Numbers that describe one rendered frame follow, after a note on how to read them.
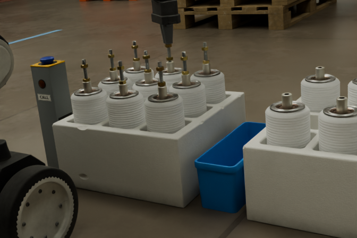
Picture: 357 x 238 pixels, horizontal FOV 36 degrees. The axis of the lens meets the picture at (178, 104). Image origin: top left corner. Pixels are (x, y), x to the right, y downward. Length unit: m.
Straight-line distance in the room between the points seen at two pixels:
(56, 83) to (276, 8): 2.19
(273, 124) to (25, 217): 0.55
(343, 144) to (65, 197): 0.60
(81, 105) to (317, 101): 0.60
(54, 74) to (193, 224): 0.61
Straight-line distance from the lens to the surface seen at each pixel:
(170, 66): 1.60
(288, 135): 1.19
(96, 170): 1.47
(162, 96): 1.35
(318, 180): 1.17
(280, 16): 3.56
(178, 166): 1.31
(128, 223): 1.32
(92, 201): 1.45
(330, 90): 1.40
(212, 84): 1.52
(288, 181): 1.20
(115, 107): 1.39
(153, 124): 1.34
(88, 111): 1.46
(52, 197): 1.22
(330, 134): 1.16
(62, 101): 1.63
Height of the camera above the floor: 0.63
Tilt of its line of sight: 17 degrees down
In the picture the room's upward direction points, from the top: 5 degrees counter-clockwise
